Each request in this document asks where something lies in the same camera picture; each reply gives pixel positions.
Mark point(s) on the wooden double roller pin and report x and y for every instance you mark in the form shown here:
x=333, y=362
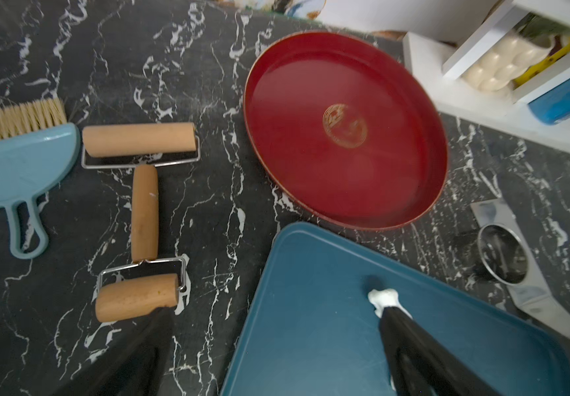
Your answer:
x=139, y=297

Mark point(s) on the metal dough scraper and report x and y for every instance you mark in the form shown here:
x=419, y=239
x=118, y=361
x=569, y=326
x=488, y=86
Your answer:
x=533, y=295

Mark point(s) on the light blue hand brush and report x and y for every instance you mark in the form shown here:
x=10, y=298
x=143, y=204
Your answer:
x=38, y=148

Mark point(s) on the teal plastic tray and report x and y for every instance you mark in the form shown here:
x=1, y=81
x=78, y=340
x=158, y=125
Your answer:
x=312, y=331

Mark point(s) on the white egg-shaped holder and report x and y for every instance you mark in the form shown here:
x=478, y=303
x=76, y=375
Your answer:
x=508, y=59

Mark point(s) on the round metal cutter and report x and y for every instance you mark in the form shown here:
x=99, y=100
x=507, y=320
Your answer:
x=499, y=255

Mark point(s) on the white tiered shelf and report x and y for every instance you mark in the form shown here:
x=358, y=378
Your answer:
x=438, y=68

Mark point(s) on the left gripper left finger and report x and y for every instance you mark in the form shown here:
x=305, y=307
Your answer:
x=134, y=366

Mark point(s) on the red round tray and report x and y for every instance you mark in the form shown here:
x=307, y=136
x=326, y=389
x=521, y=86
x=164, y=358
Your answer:
x=345, y=131

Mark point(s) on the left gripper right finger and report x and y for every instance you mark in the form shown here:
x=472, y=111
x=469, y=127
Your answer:
x=420, y=365

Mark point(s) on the white dough piece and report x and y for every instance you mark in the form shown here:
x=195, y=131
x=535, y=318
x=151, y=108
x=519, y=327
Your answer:
x=382, y=299

